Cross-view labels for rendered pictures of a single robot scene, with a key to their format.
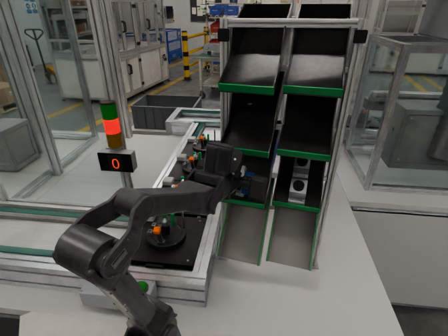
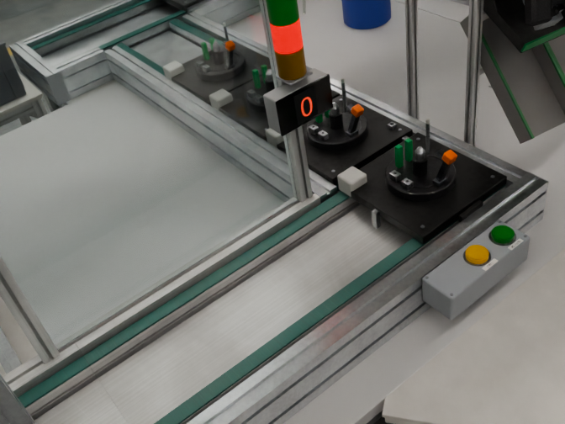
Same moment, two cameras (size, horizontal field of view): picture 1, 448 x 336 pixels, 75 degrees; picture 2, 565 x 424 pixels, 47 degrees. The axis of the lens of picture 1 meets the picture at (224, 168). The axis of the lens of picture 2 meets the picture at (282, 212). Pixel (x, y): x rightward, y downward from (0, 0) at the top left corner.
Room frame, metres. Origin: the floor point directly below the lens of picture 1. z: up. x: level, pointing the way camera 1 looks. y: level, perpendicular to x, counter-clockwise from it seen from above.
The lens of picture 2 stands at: (0.17, 1.05, 1.82)
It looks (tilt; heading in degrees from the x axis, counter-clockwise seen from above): 40 degrees down; 322
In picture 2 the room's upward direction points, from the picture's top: 11 degrees counter-clockwise
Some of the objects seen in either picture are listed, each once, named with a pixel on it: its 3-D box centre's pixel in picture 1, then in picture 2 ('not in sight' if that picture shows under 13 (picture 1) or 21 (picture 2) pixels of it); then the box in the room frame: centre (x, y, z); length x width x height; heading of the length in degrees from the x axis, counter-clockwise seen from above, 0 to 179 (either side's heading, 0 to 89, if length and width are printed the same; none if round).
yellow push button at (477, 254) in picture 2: not in sight; (477, 256); (0.59, 0.31, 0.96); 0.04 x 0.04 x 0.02
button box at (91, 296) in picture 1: (119, 293); (476, 267); (0.59, 0.31, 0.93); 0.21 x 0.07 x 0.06; 83
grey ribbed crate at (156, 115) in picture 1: (169, 112); not in sight; (2.91, 0.56, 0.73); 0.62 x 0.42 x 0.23; 83
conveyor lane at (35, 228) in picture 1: (93, 237); (303, 271); (0.86, 0.50, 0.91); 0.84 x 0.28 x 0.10; 83
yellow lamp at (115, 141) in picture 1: (114, 139); (290, 60); (0.94, 0.38, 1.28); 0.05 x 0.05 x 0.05
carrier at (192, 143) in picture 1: (204, 141); not in sight; (1.54, 0.11, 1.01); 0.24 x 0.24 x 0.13; 83
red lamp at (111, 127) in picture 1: (111, 125); (286, 34); (0.94, 0.38, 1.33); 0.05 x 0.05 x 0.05
